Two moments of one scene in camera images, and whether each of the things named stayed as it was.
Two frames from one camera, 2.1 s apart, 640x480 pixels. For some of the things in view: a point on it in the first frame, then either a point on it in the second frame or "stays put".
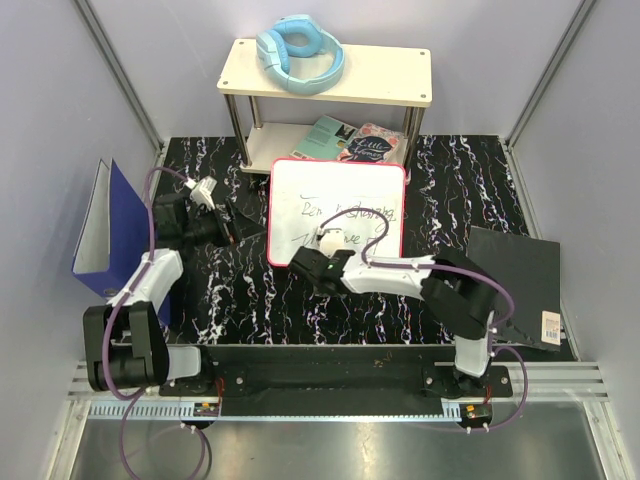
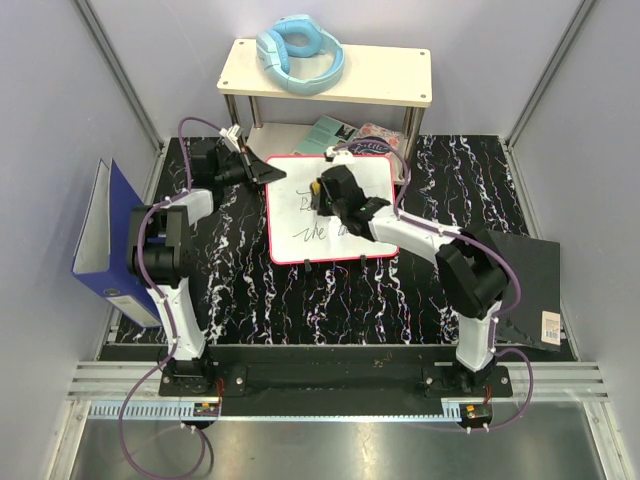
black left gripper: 238,229 -> 255,169
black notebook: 529,267 stays put
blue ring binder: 114,235 stays put
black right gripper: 331,256 -> 320,206
